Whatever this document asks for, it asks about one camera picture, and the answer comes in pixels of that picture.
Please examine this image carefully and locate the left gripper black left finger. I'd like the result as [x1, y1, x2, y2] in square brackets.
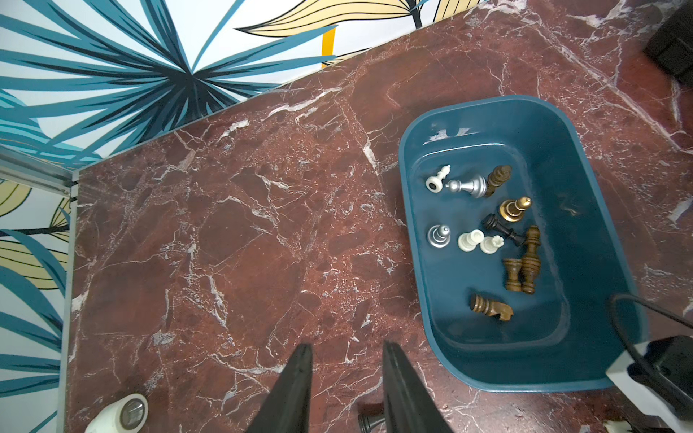
[247, 344, 313, 433]

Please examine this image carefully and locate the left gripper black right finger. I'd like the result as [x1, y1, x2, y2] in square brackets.
[383, 341, 452, 432]

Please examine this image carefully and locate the brown wooden knight piece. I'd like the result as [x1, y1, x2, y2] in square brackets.
[470, 293, 514, 322]

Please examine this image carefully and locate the teal plastic storage box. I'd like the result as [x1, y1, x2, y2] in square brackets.
[399, 96, 637, 393]

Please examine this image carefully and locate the dark brown wooden piece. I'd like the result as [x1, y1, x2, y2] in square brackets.
[503, 258, 523, 292]

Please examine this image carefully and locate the brown wooden bishop piece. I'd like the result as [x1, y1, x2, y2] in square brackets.
[522, 226, 541, 294]

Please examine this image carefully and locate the gold metal chess piece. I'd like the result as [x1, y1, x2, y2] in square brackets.
[498, 197, 532, 223]

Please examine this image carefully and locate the cream white pawn piece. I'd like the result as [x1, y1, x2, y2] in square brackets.
[425, 164, 451, 193]

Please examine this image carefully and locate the silver metal pawn piece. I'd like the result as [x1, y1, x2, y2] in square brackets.
[445, 174, 487, 198]

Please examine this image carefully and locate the brown wooden pawn base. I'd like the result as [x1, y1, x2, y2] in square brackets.
[485, 165, 512, 198]

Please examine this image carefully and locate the black plastic case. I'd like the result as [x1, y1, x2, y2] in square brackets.
[644, 1, 692, 87]

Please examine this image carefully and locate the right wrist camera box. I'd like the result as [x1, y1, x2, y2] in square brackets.
[606, 336, 692, 432]

